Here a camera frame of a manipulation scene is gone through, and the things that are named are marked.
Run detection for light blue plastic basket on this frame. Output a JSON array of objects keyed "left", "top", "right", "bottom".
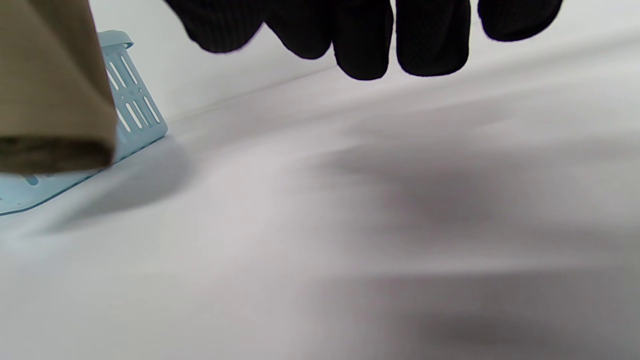
[{"left": 0, "top": 30, "right": 168, "bottom": 217}]

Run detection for person's right hand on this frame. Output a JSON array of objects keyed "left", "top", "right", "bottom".
[{"left": 165, "top": 0, "right": 564, "bottom": 81}]

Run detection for brown garment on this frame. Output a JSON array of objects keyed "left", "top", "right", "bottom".
[{"left": 0, "top": 0, "right": 118, "bottom": 175}]

